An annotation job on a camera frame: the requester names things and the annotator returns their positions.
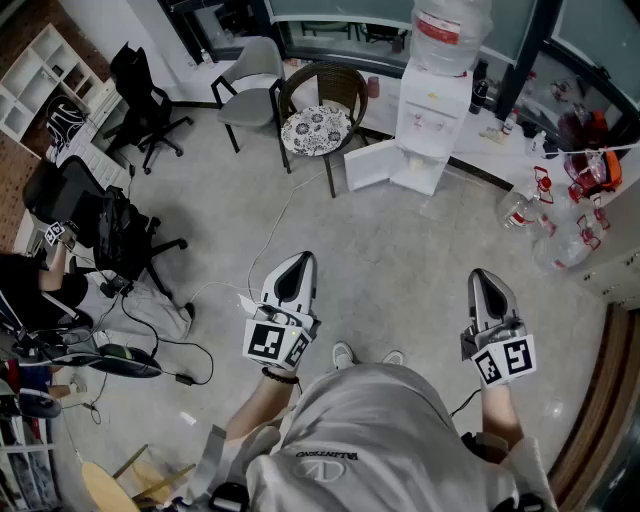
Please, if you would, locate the black white backpack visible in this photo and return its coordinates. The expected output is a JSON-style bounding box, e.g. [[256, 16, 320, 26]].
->
[[45, 94, 90, 151]]

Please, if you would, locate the wooden stool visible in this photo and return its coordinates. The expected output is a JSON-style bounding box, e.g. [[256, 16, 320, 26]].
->
[[79, 443, 197, 512]]

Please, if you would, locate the white cubby shelf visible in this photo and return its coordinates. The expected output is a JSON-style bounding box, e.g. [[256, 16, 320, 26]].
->
[[0, 22, 109, 147]]

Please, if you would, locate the gray chair black frame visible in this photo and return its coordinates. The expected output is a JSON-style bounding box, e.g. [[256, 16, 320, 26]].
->
[[210, 36, 287, 154]]

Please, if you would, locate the black office chair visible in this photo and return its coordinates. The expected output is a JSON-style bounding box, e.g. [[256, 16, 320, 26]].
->
[[103, 43, 195, 176], [21, 154, 189, 302]]

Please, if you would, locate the red orange bag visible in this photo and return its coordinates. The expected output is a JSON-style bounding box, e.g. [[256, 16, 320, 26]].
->
[[557, 107, 625, 199]]

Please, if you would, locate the black power cable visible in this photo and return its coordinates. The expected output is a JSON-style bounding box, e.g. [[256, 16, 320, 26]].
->
[[119, 294, 216, 387]]

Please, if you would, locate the person's left forearm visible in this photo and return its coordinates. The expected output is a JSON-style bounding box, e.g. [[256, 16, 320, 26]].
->
[[224, 372, 301, 441]]

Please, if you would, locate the large clear water jug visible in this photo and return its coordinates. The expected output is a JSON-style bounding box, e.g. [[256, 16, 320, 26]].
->
[[409, 0, 494, 78]]

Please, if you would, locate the black bead bracelet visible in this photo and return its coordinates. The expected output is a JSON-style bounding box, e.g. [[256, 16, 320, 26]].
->
[[260, 366, 301, 386]]

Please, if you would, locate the black thermos bottle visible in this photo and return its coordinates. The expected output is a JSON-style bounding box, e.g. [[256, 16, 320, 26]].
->
[[468, 59, 490, 116]]

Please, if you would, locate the white drawer tray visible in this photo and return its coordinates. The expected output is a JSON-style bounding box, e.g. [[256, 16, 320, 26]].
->
[[342, 139, 402, 193]]

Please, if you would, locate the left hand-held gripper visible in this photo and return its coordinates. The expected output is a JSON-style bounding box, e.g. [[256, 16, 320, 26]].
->
[[242, 251, 322, 373]]

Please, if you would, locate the floral seat cushion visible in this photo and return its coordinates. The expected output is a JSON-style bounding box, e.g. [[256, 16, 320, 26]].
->
[[280, 105, 353, 158]]

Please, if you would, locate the person's left shoe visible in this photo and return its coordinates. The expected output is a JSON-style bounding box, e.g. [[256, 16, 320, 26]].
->
[[331, 341, 357, 372]]

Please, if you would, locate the person's white t-shirt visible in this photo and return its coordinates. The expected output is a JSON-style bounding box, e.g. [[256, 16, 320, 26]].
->
[[192, 363, 559, 512]]

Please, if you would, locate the wooden door frame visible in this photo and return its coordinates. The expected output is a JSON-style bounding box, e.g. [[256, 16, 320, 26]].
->
[[547, 303, 640, 512]]

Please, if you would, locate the white water dispenser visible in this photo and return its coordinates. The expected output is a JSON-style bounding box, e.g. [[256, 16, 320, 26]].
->
[[389, 64, 474, 197]]

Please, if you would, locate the brown wicker chair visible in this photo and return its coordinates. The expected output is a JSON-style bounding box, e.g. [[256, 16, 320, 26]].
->
[[277, 60, 370, 199]]

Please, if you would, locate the white floor cable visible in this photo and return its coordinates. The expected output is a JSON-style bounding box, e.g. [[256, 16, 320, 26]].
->
[[188, 164, 347, 307]]

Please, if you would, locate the person's right forearm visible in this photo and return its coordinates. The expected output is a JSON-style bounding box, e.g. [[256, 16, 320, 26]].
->
[[479, 382, 525, 451]]

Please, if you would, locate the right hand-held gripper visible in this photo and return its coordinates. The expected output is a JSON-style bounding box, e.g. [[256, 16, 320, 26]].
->
[[459, 268, 538, 389]]

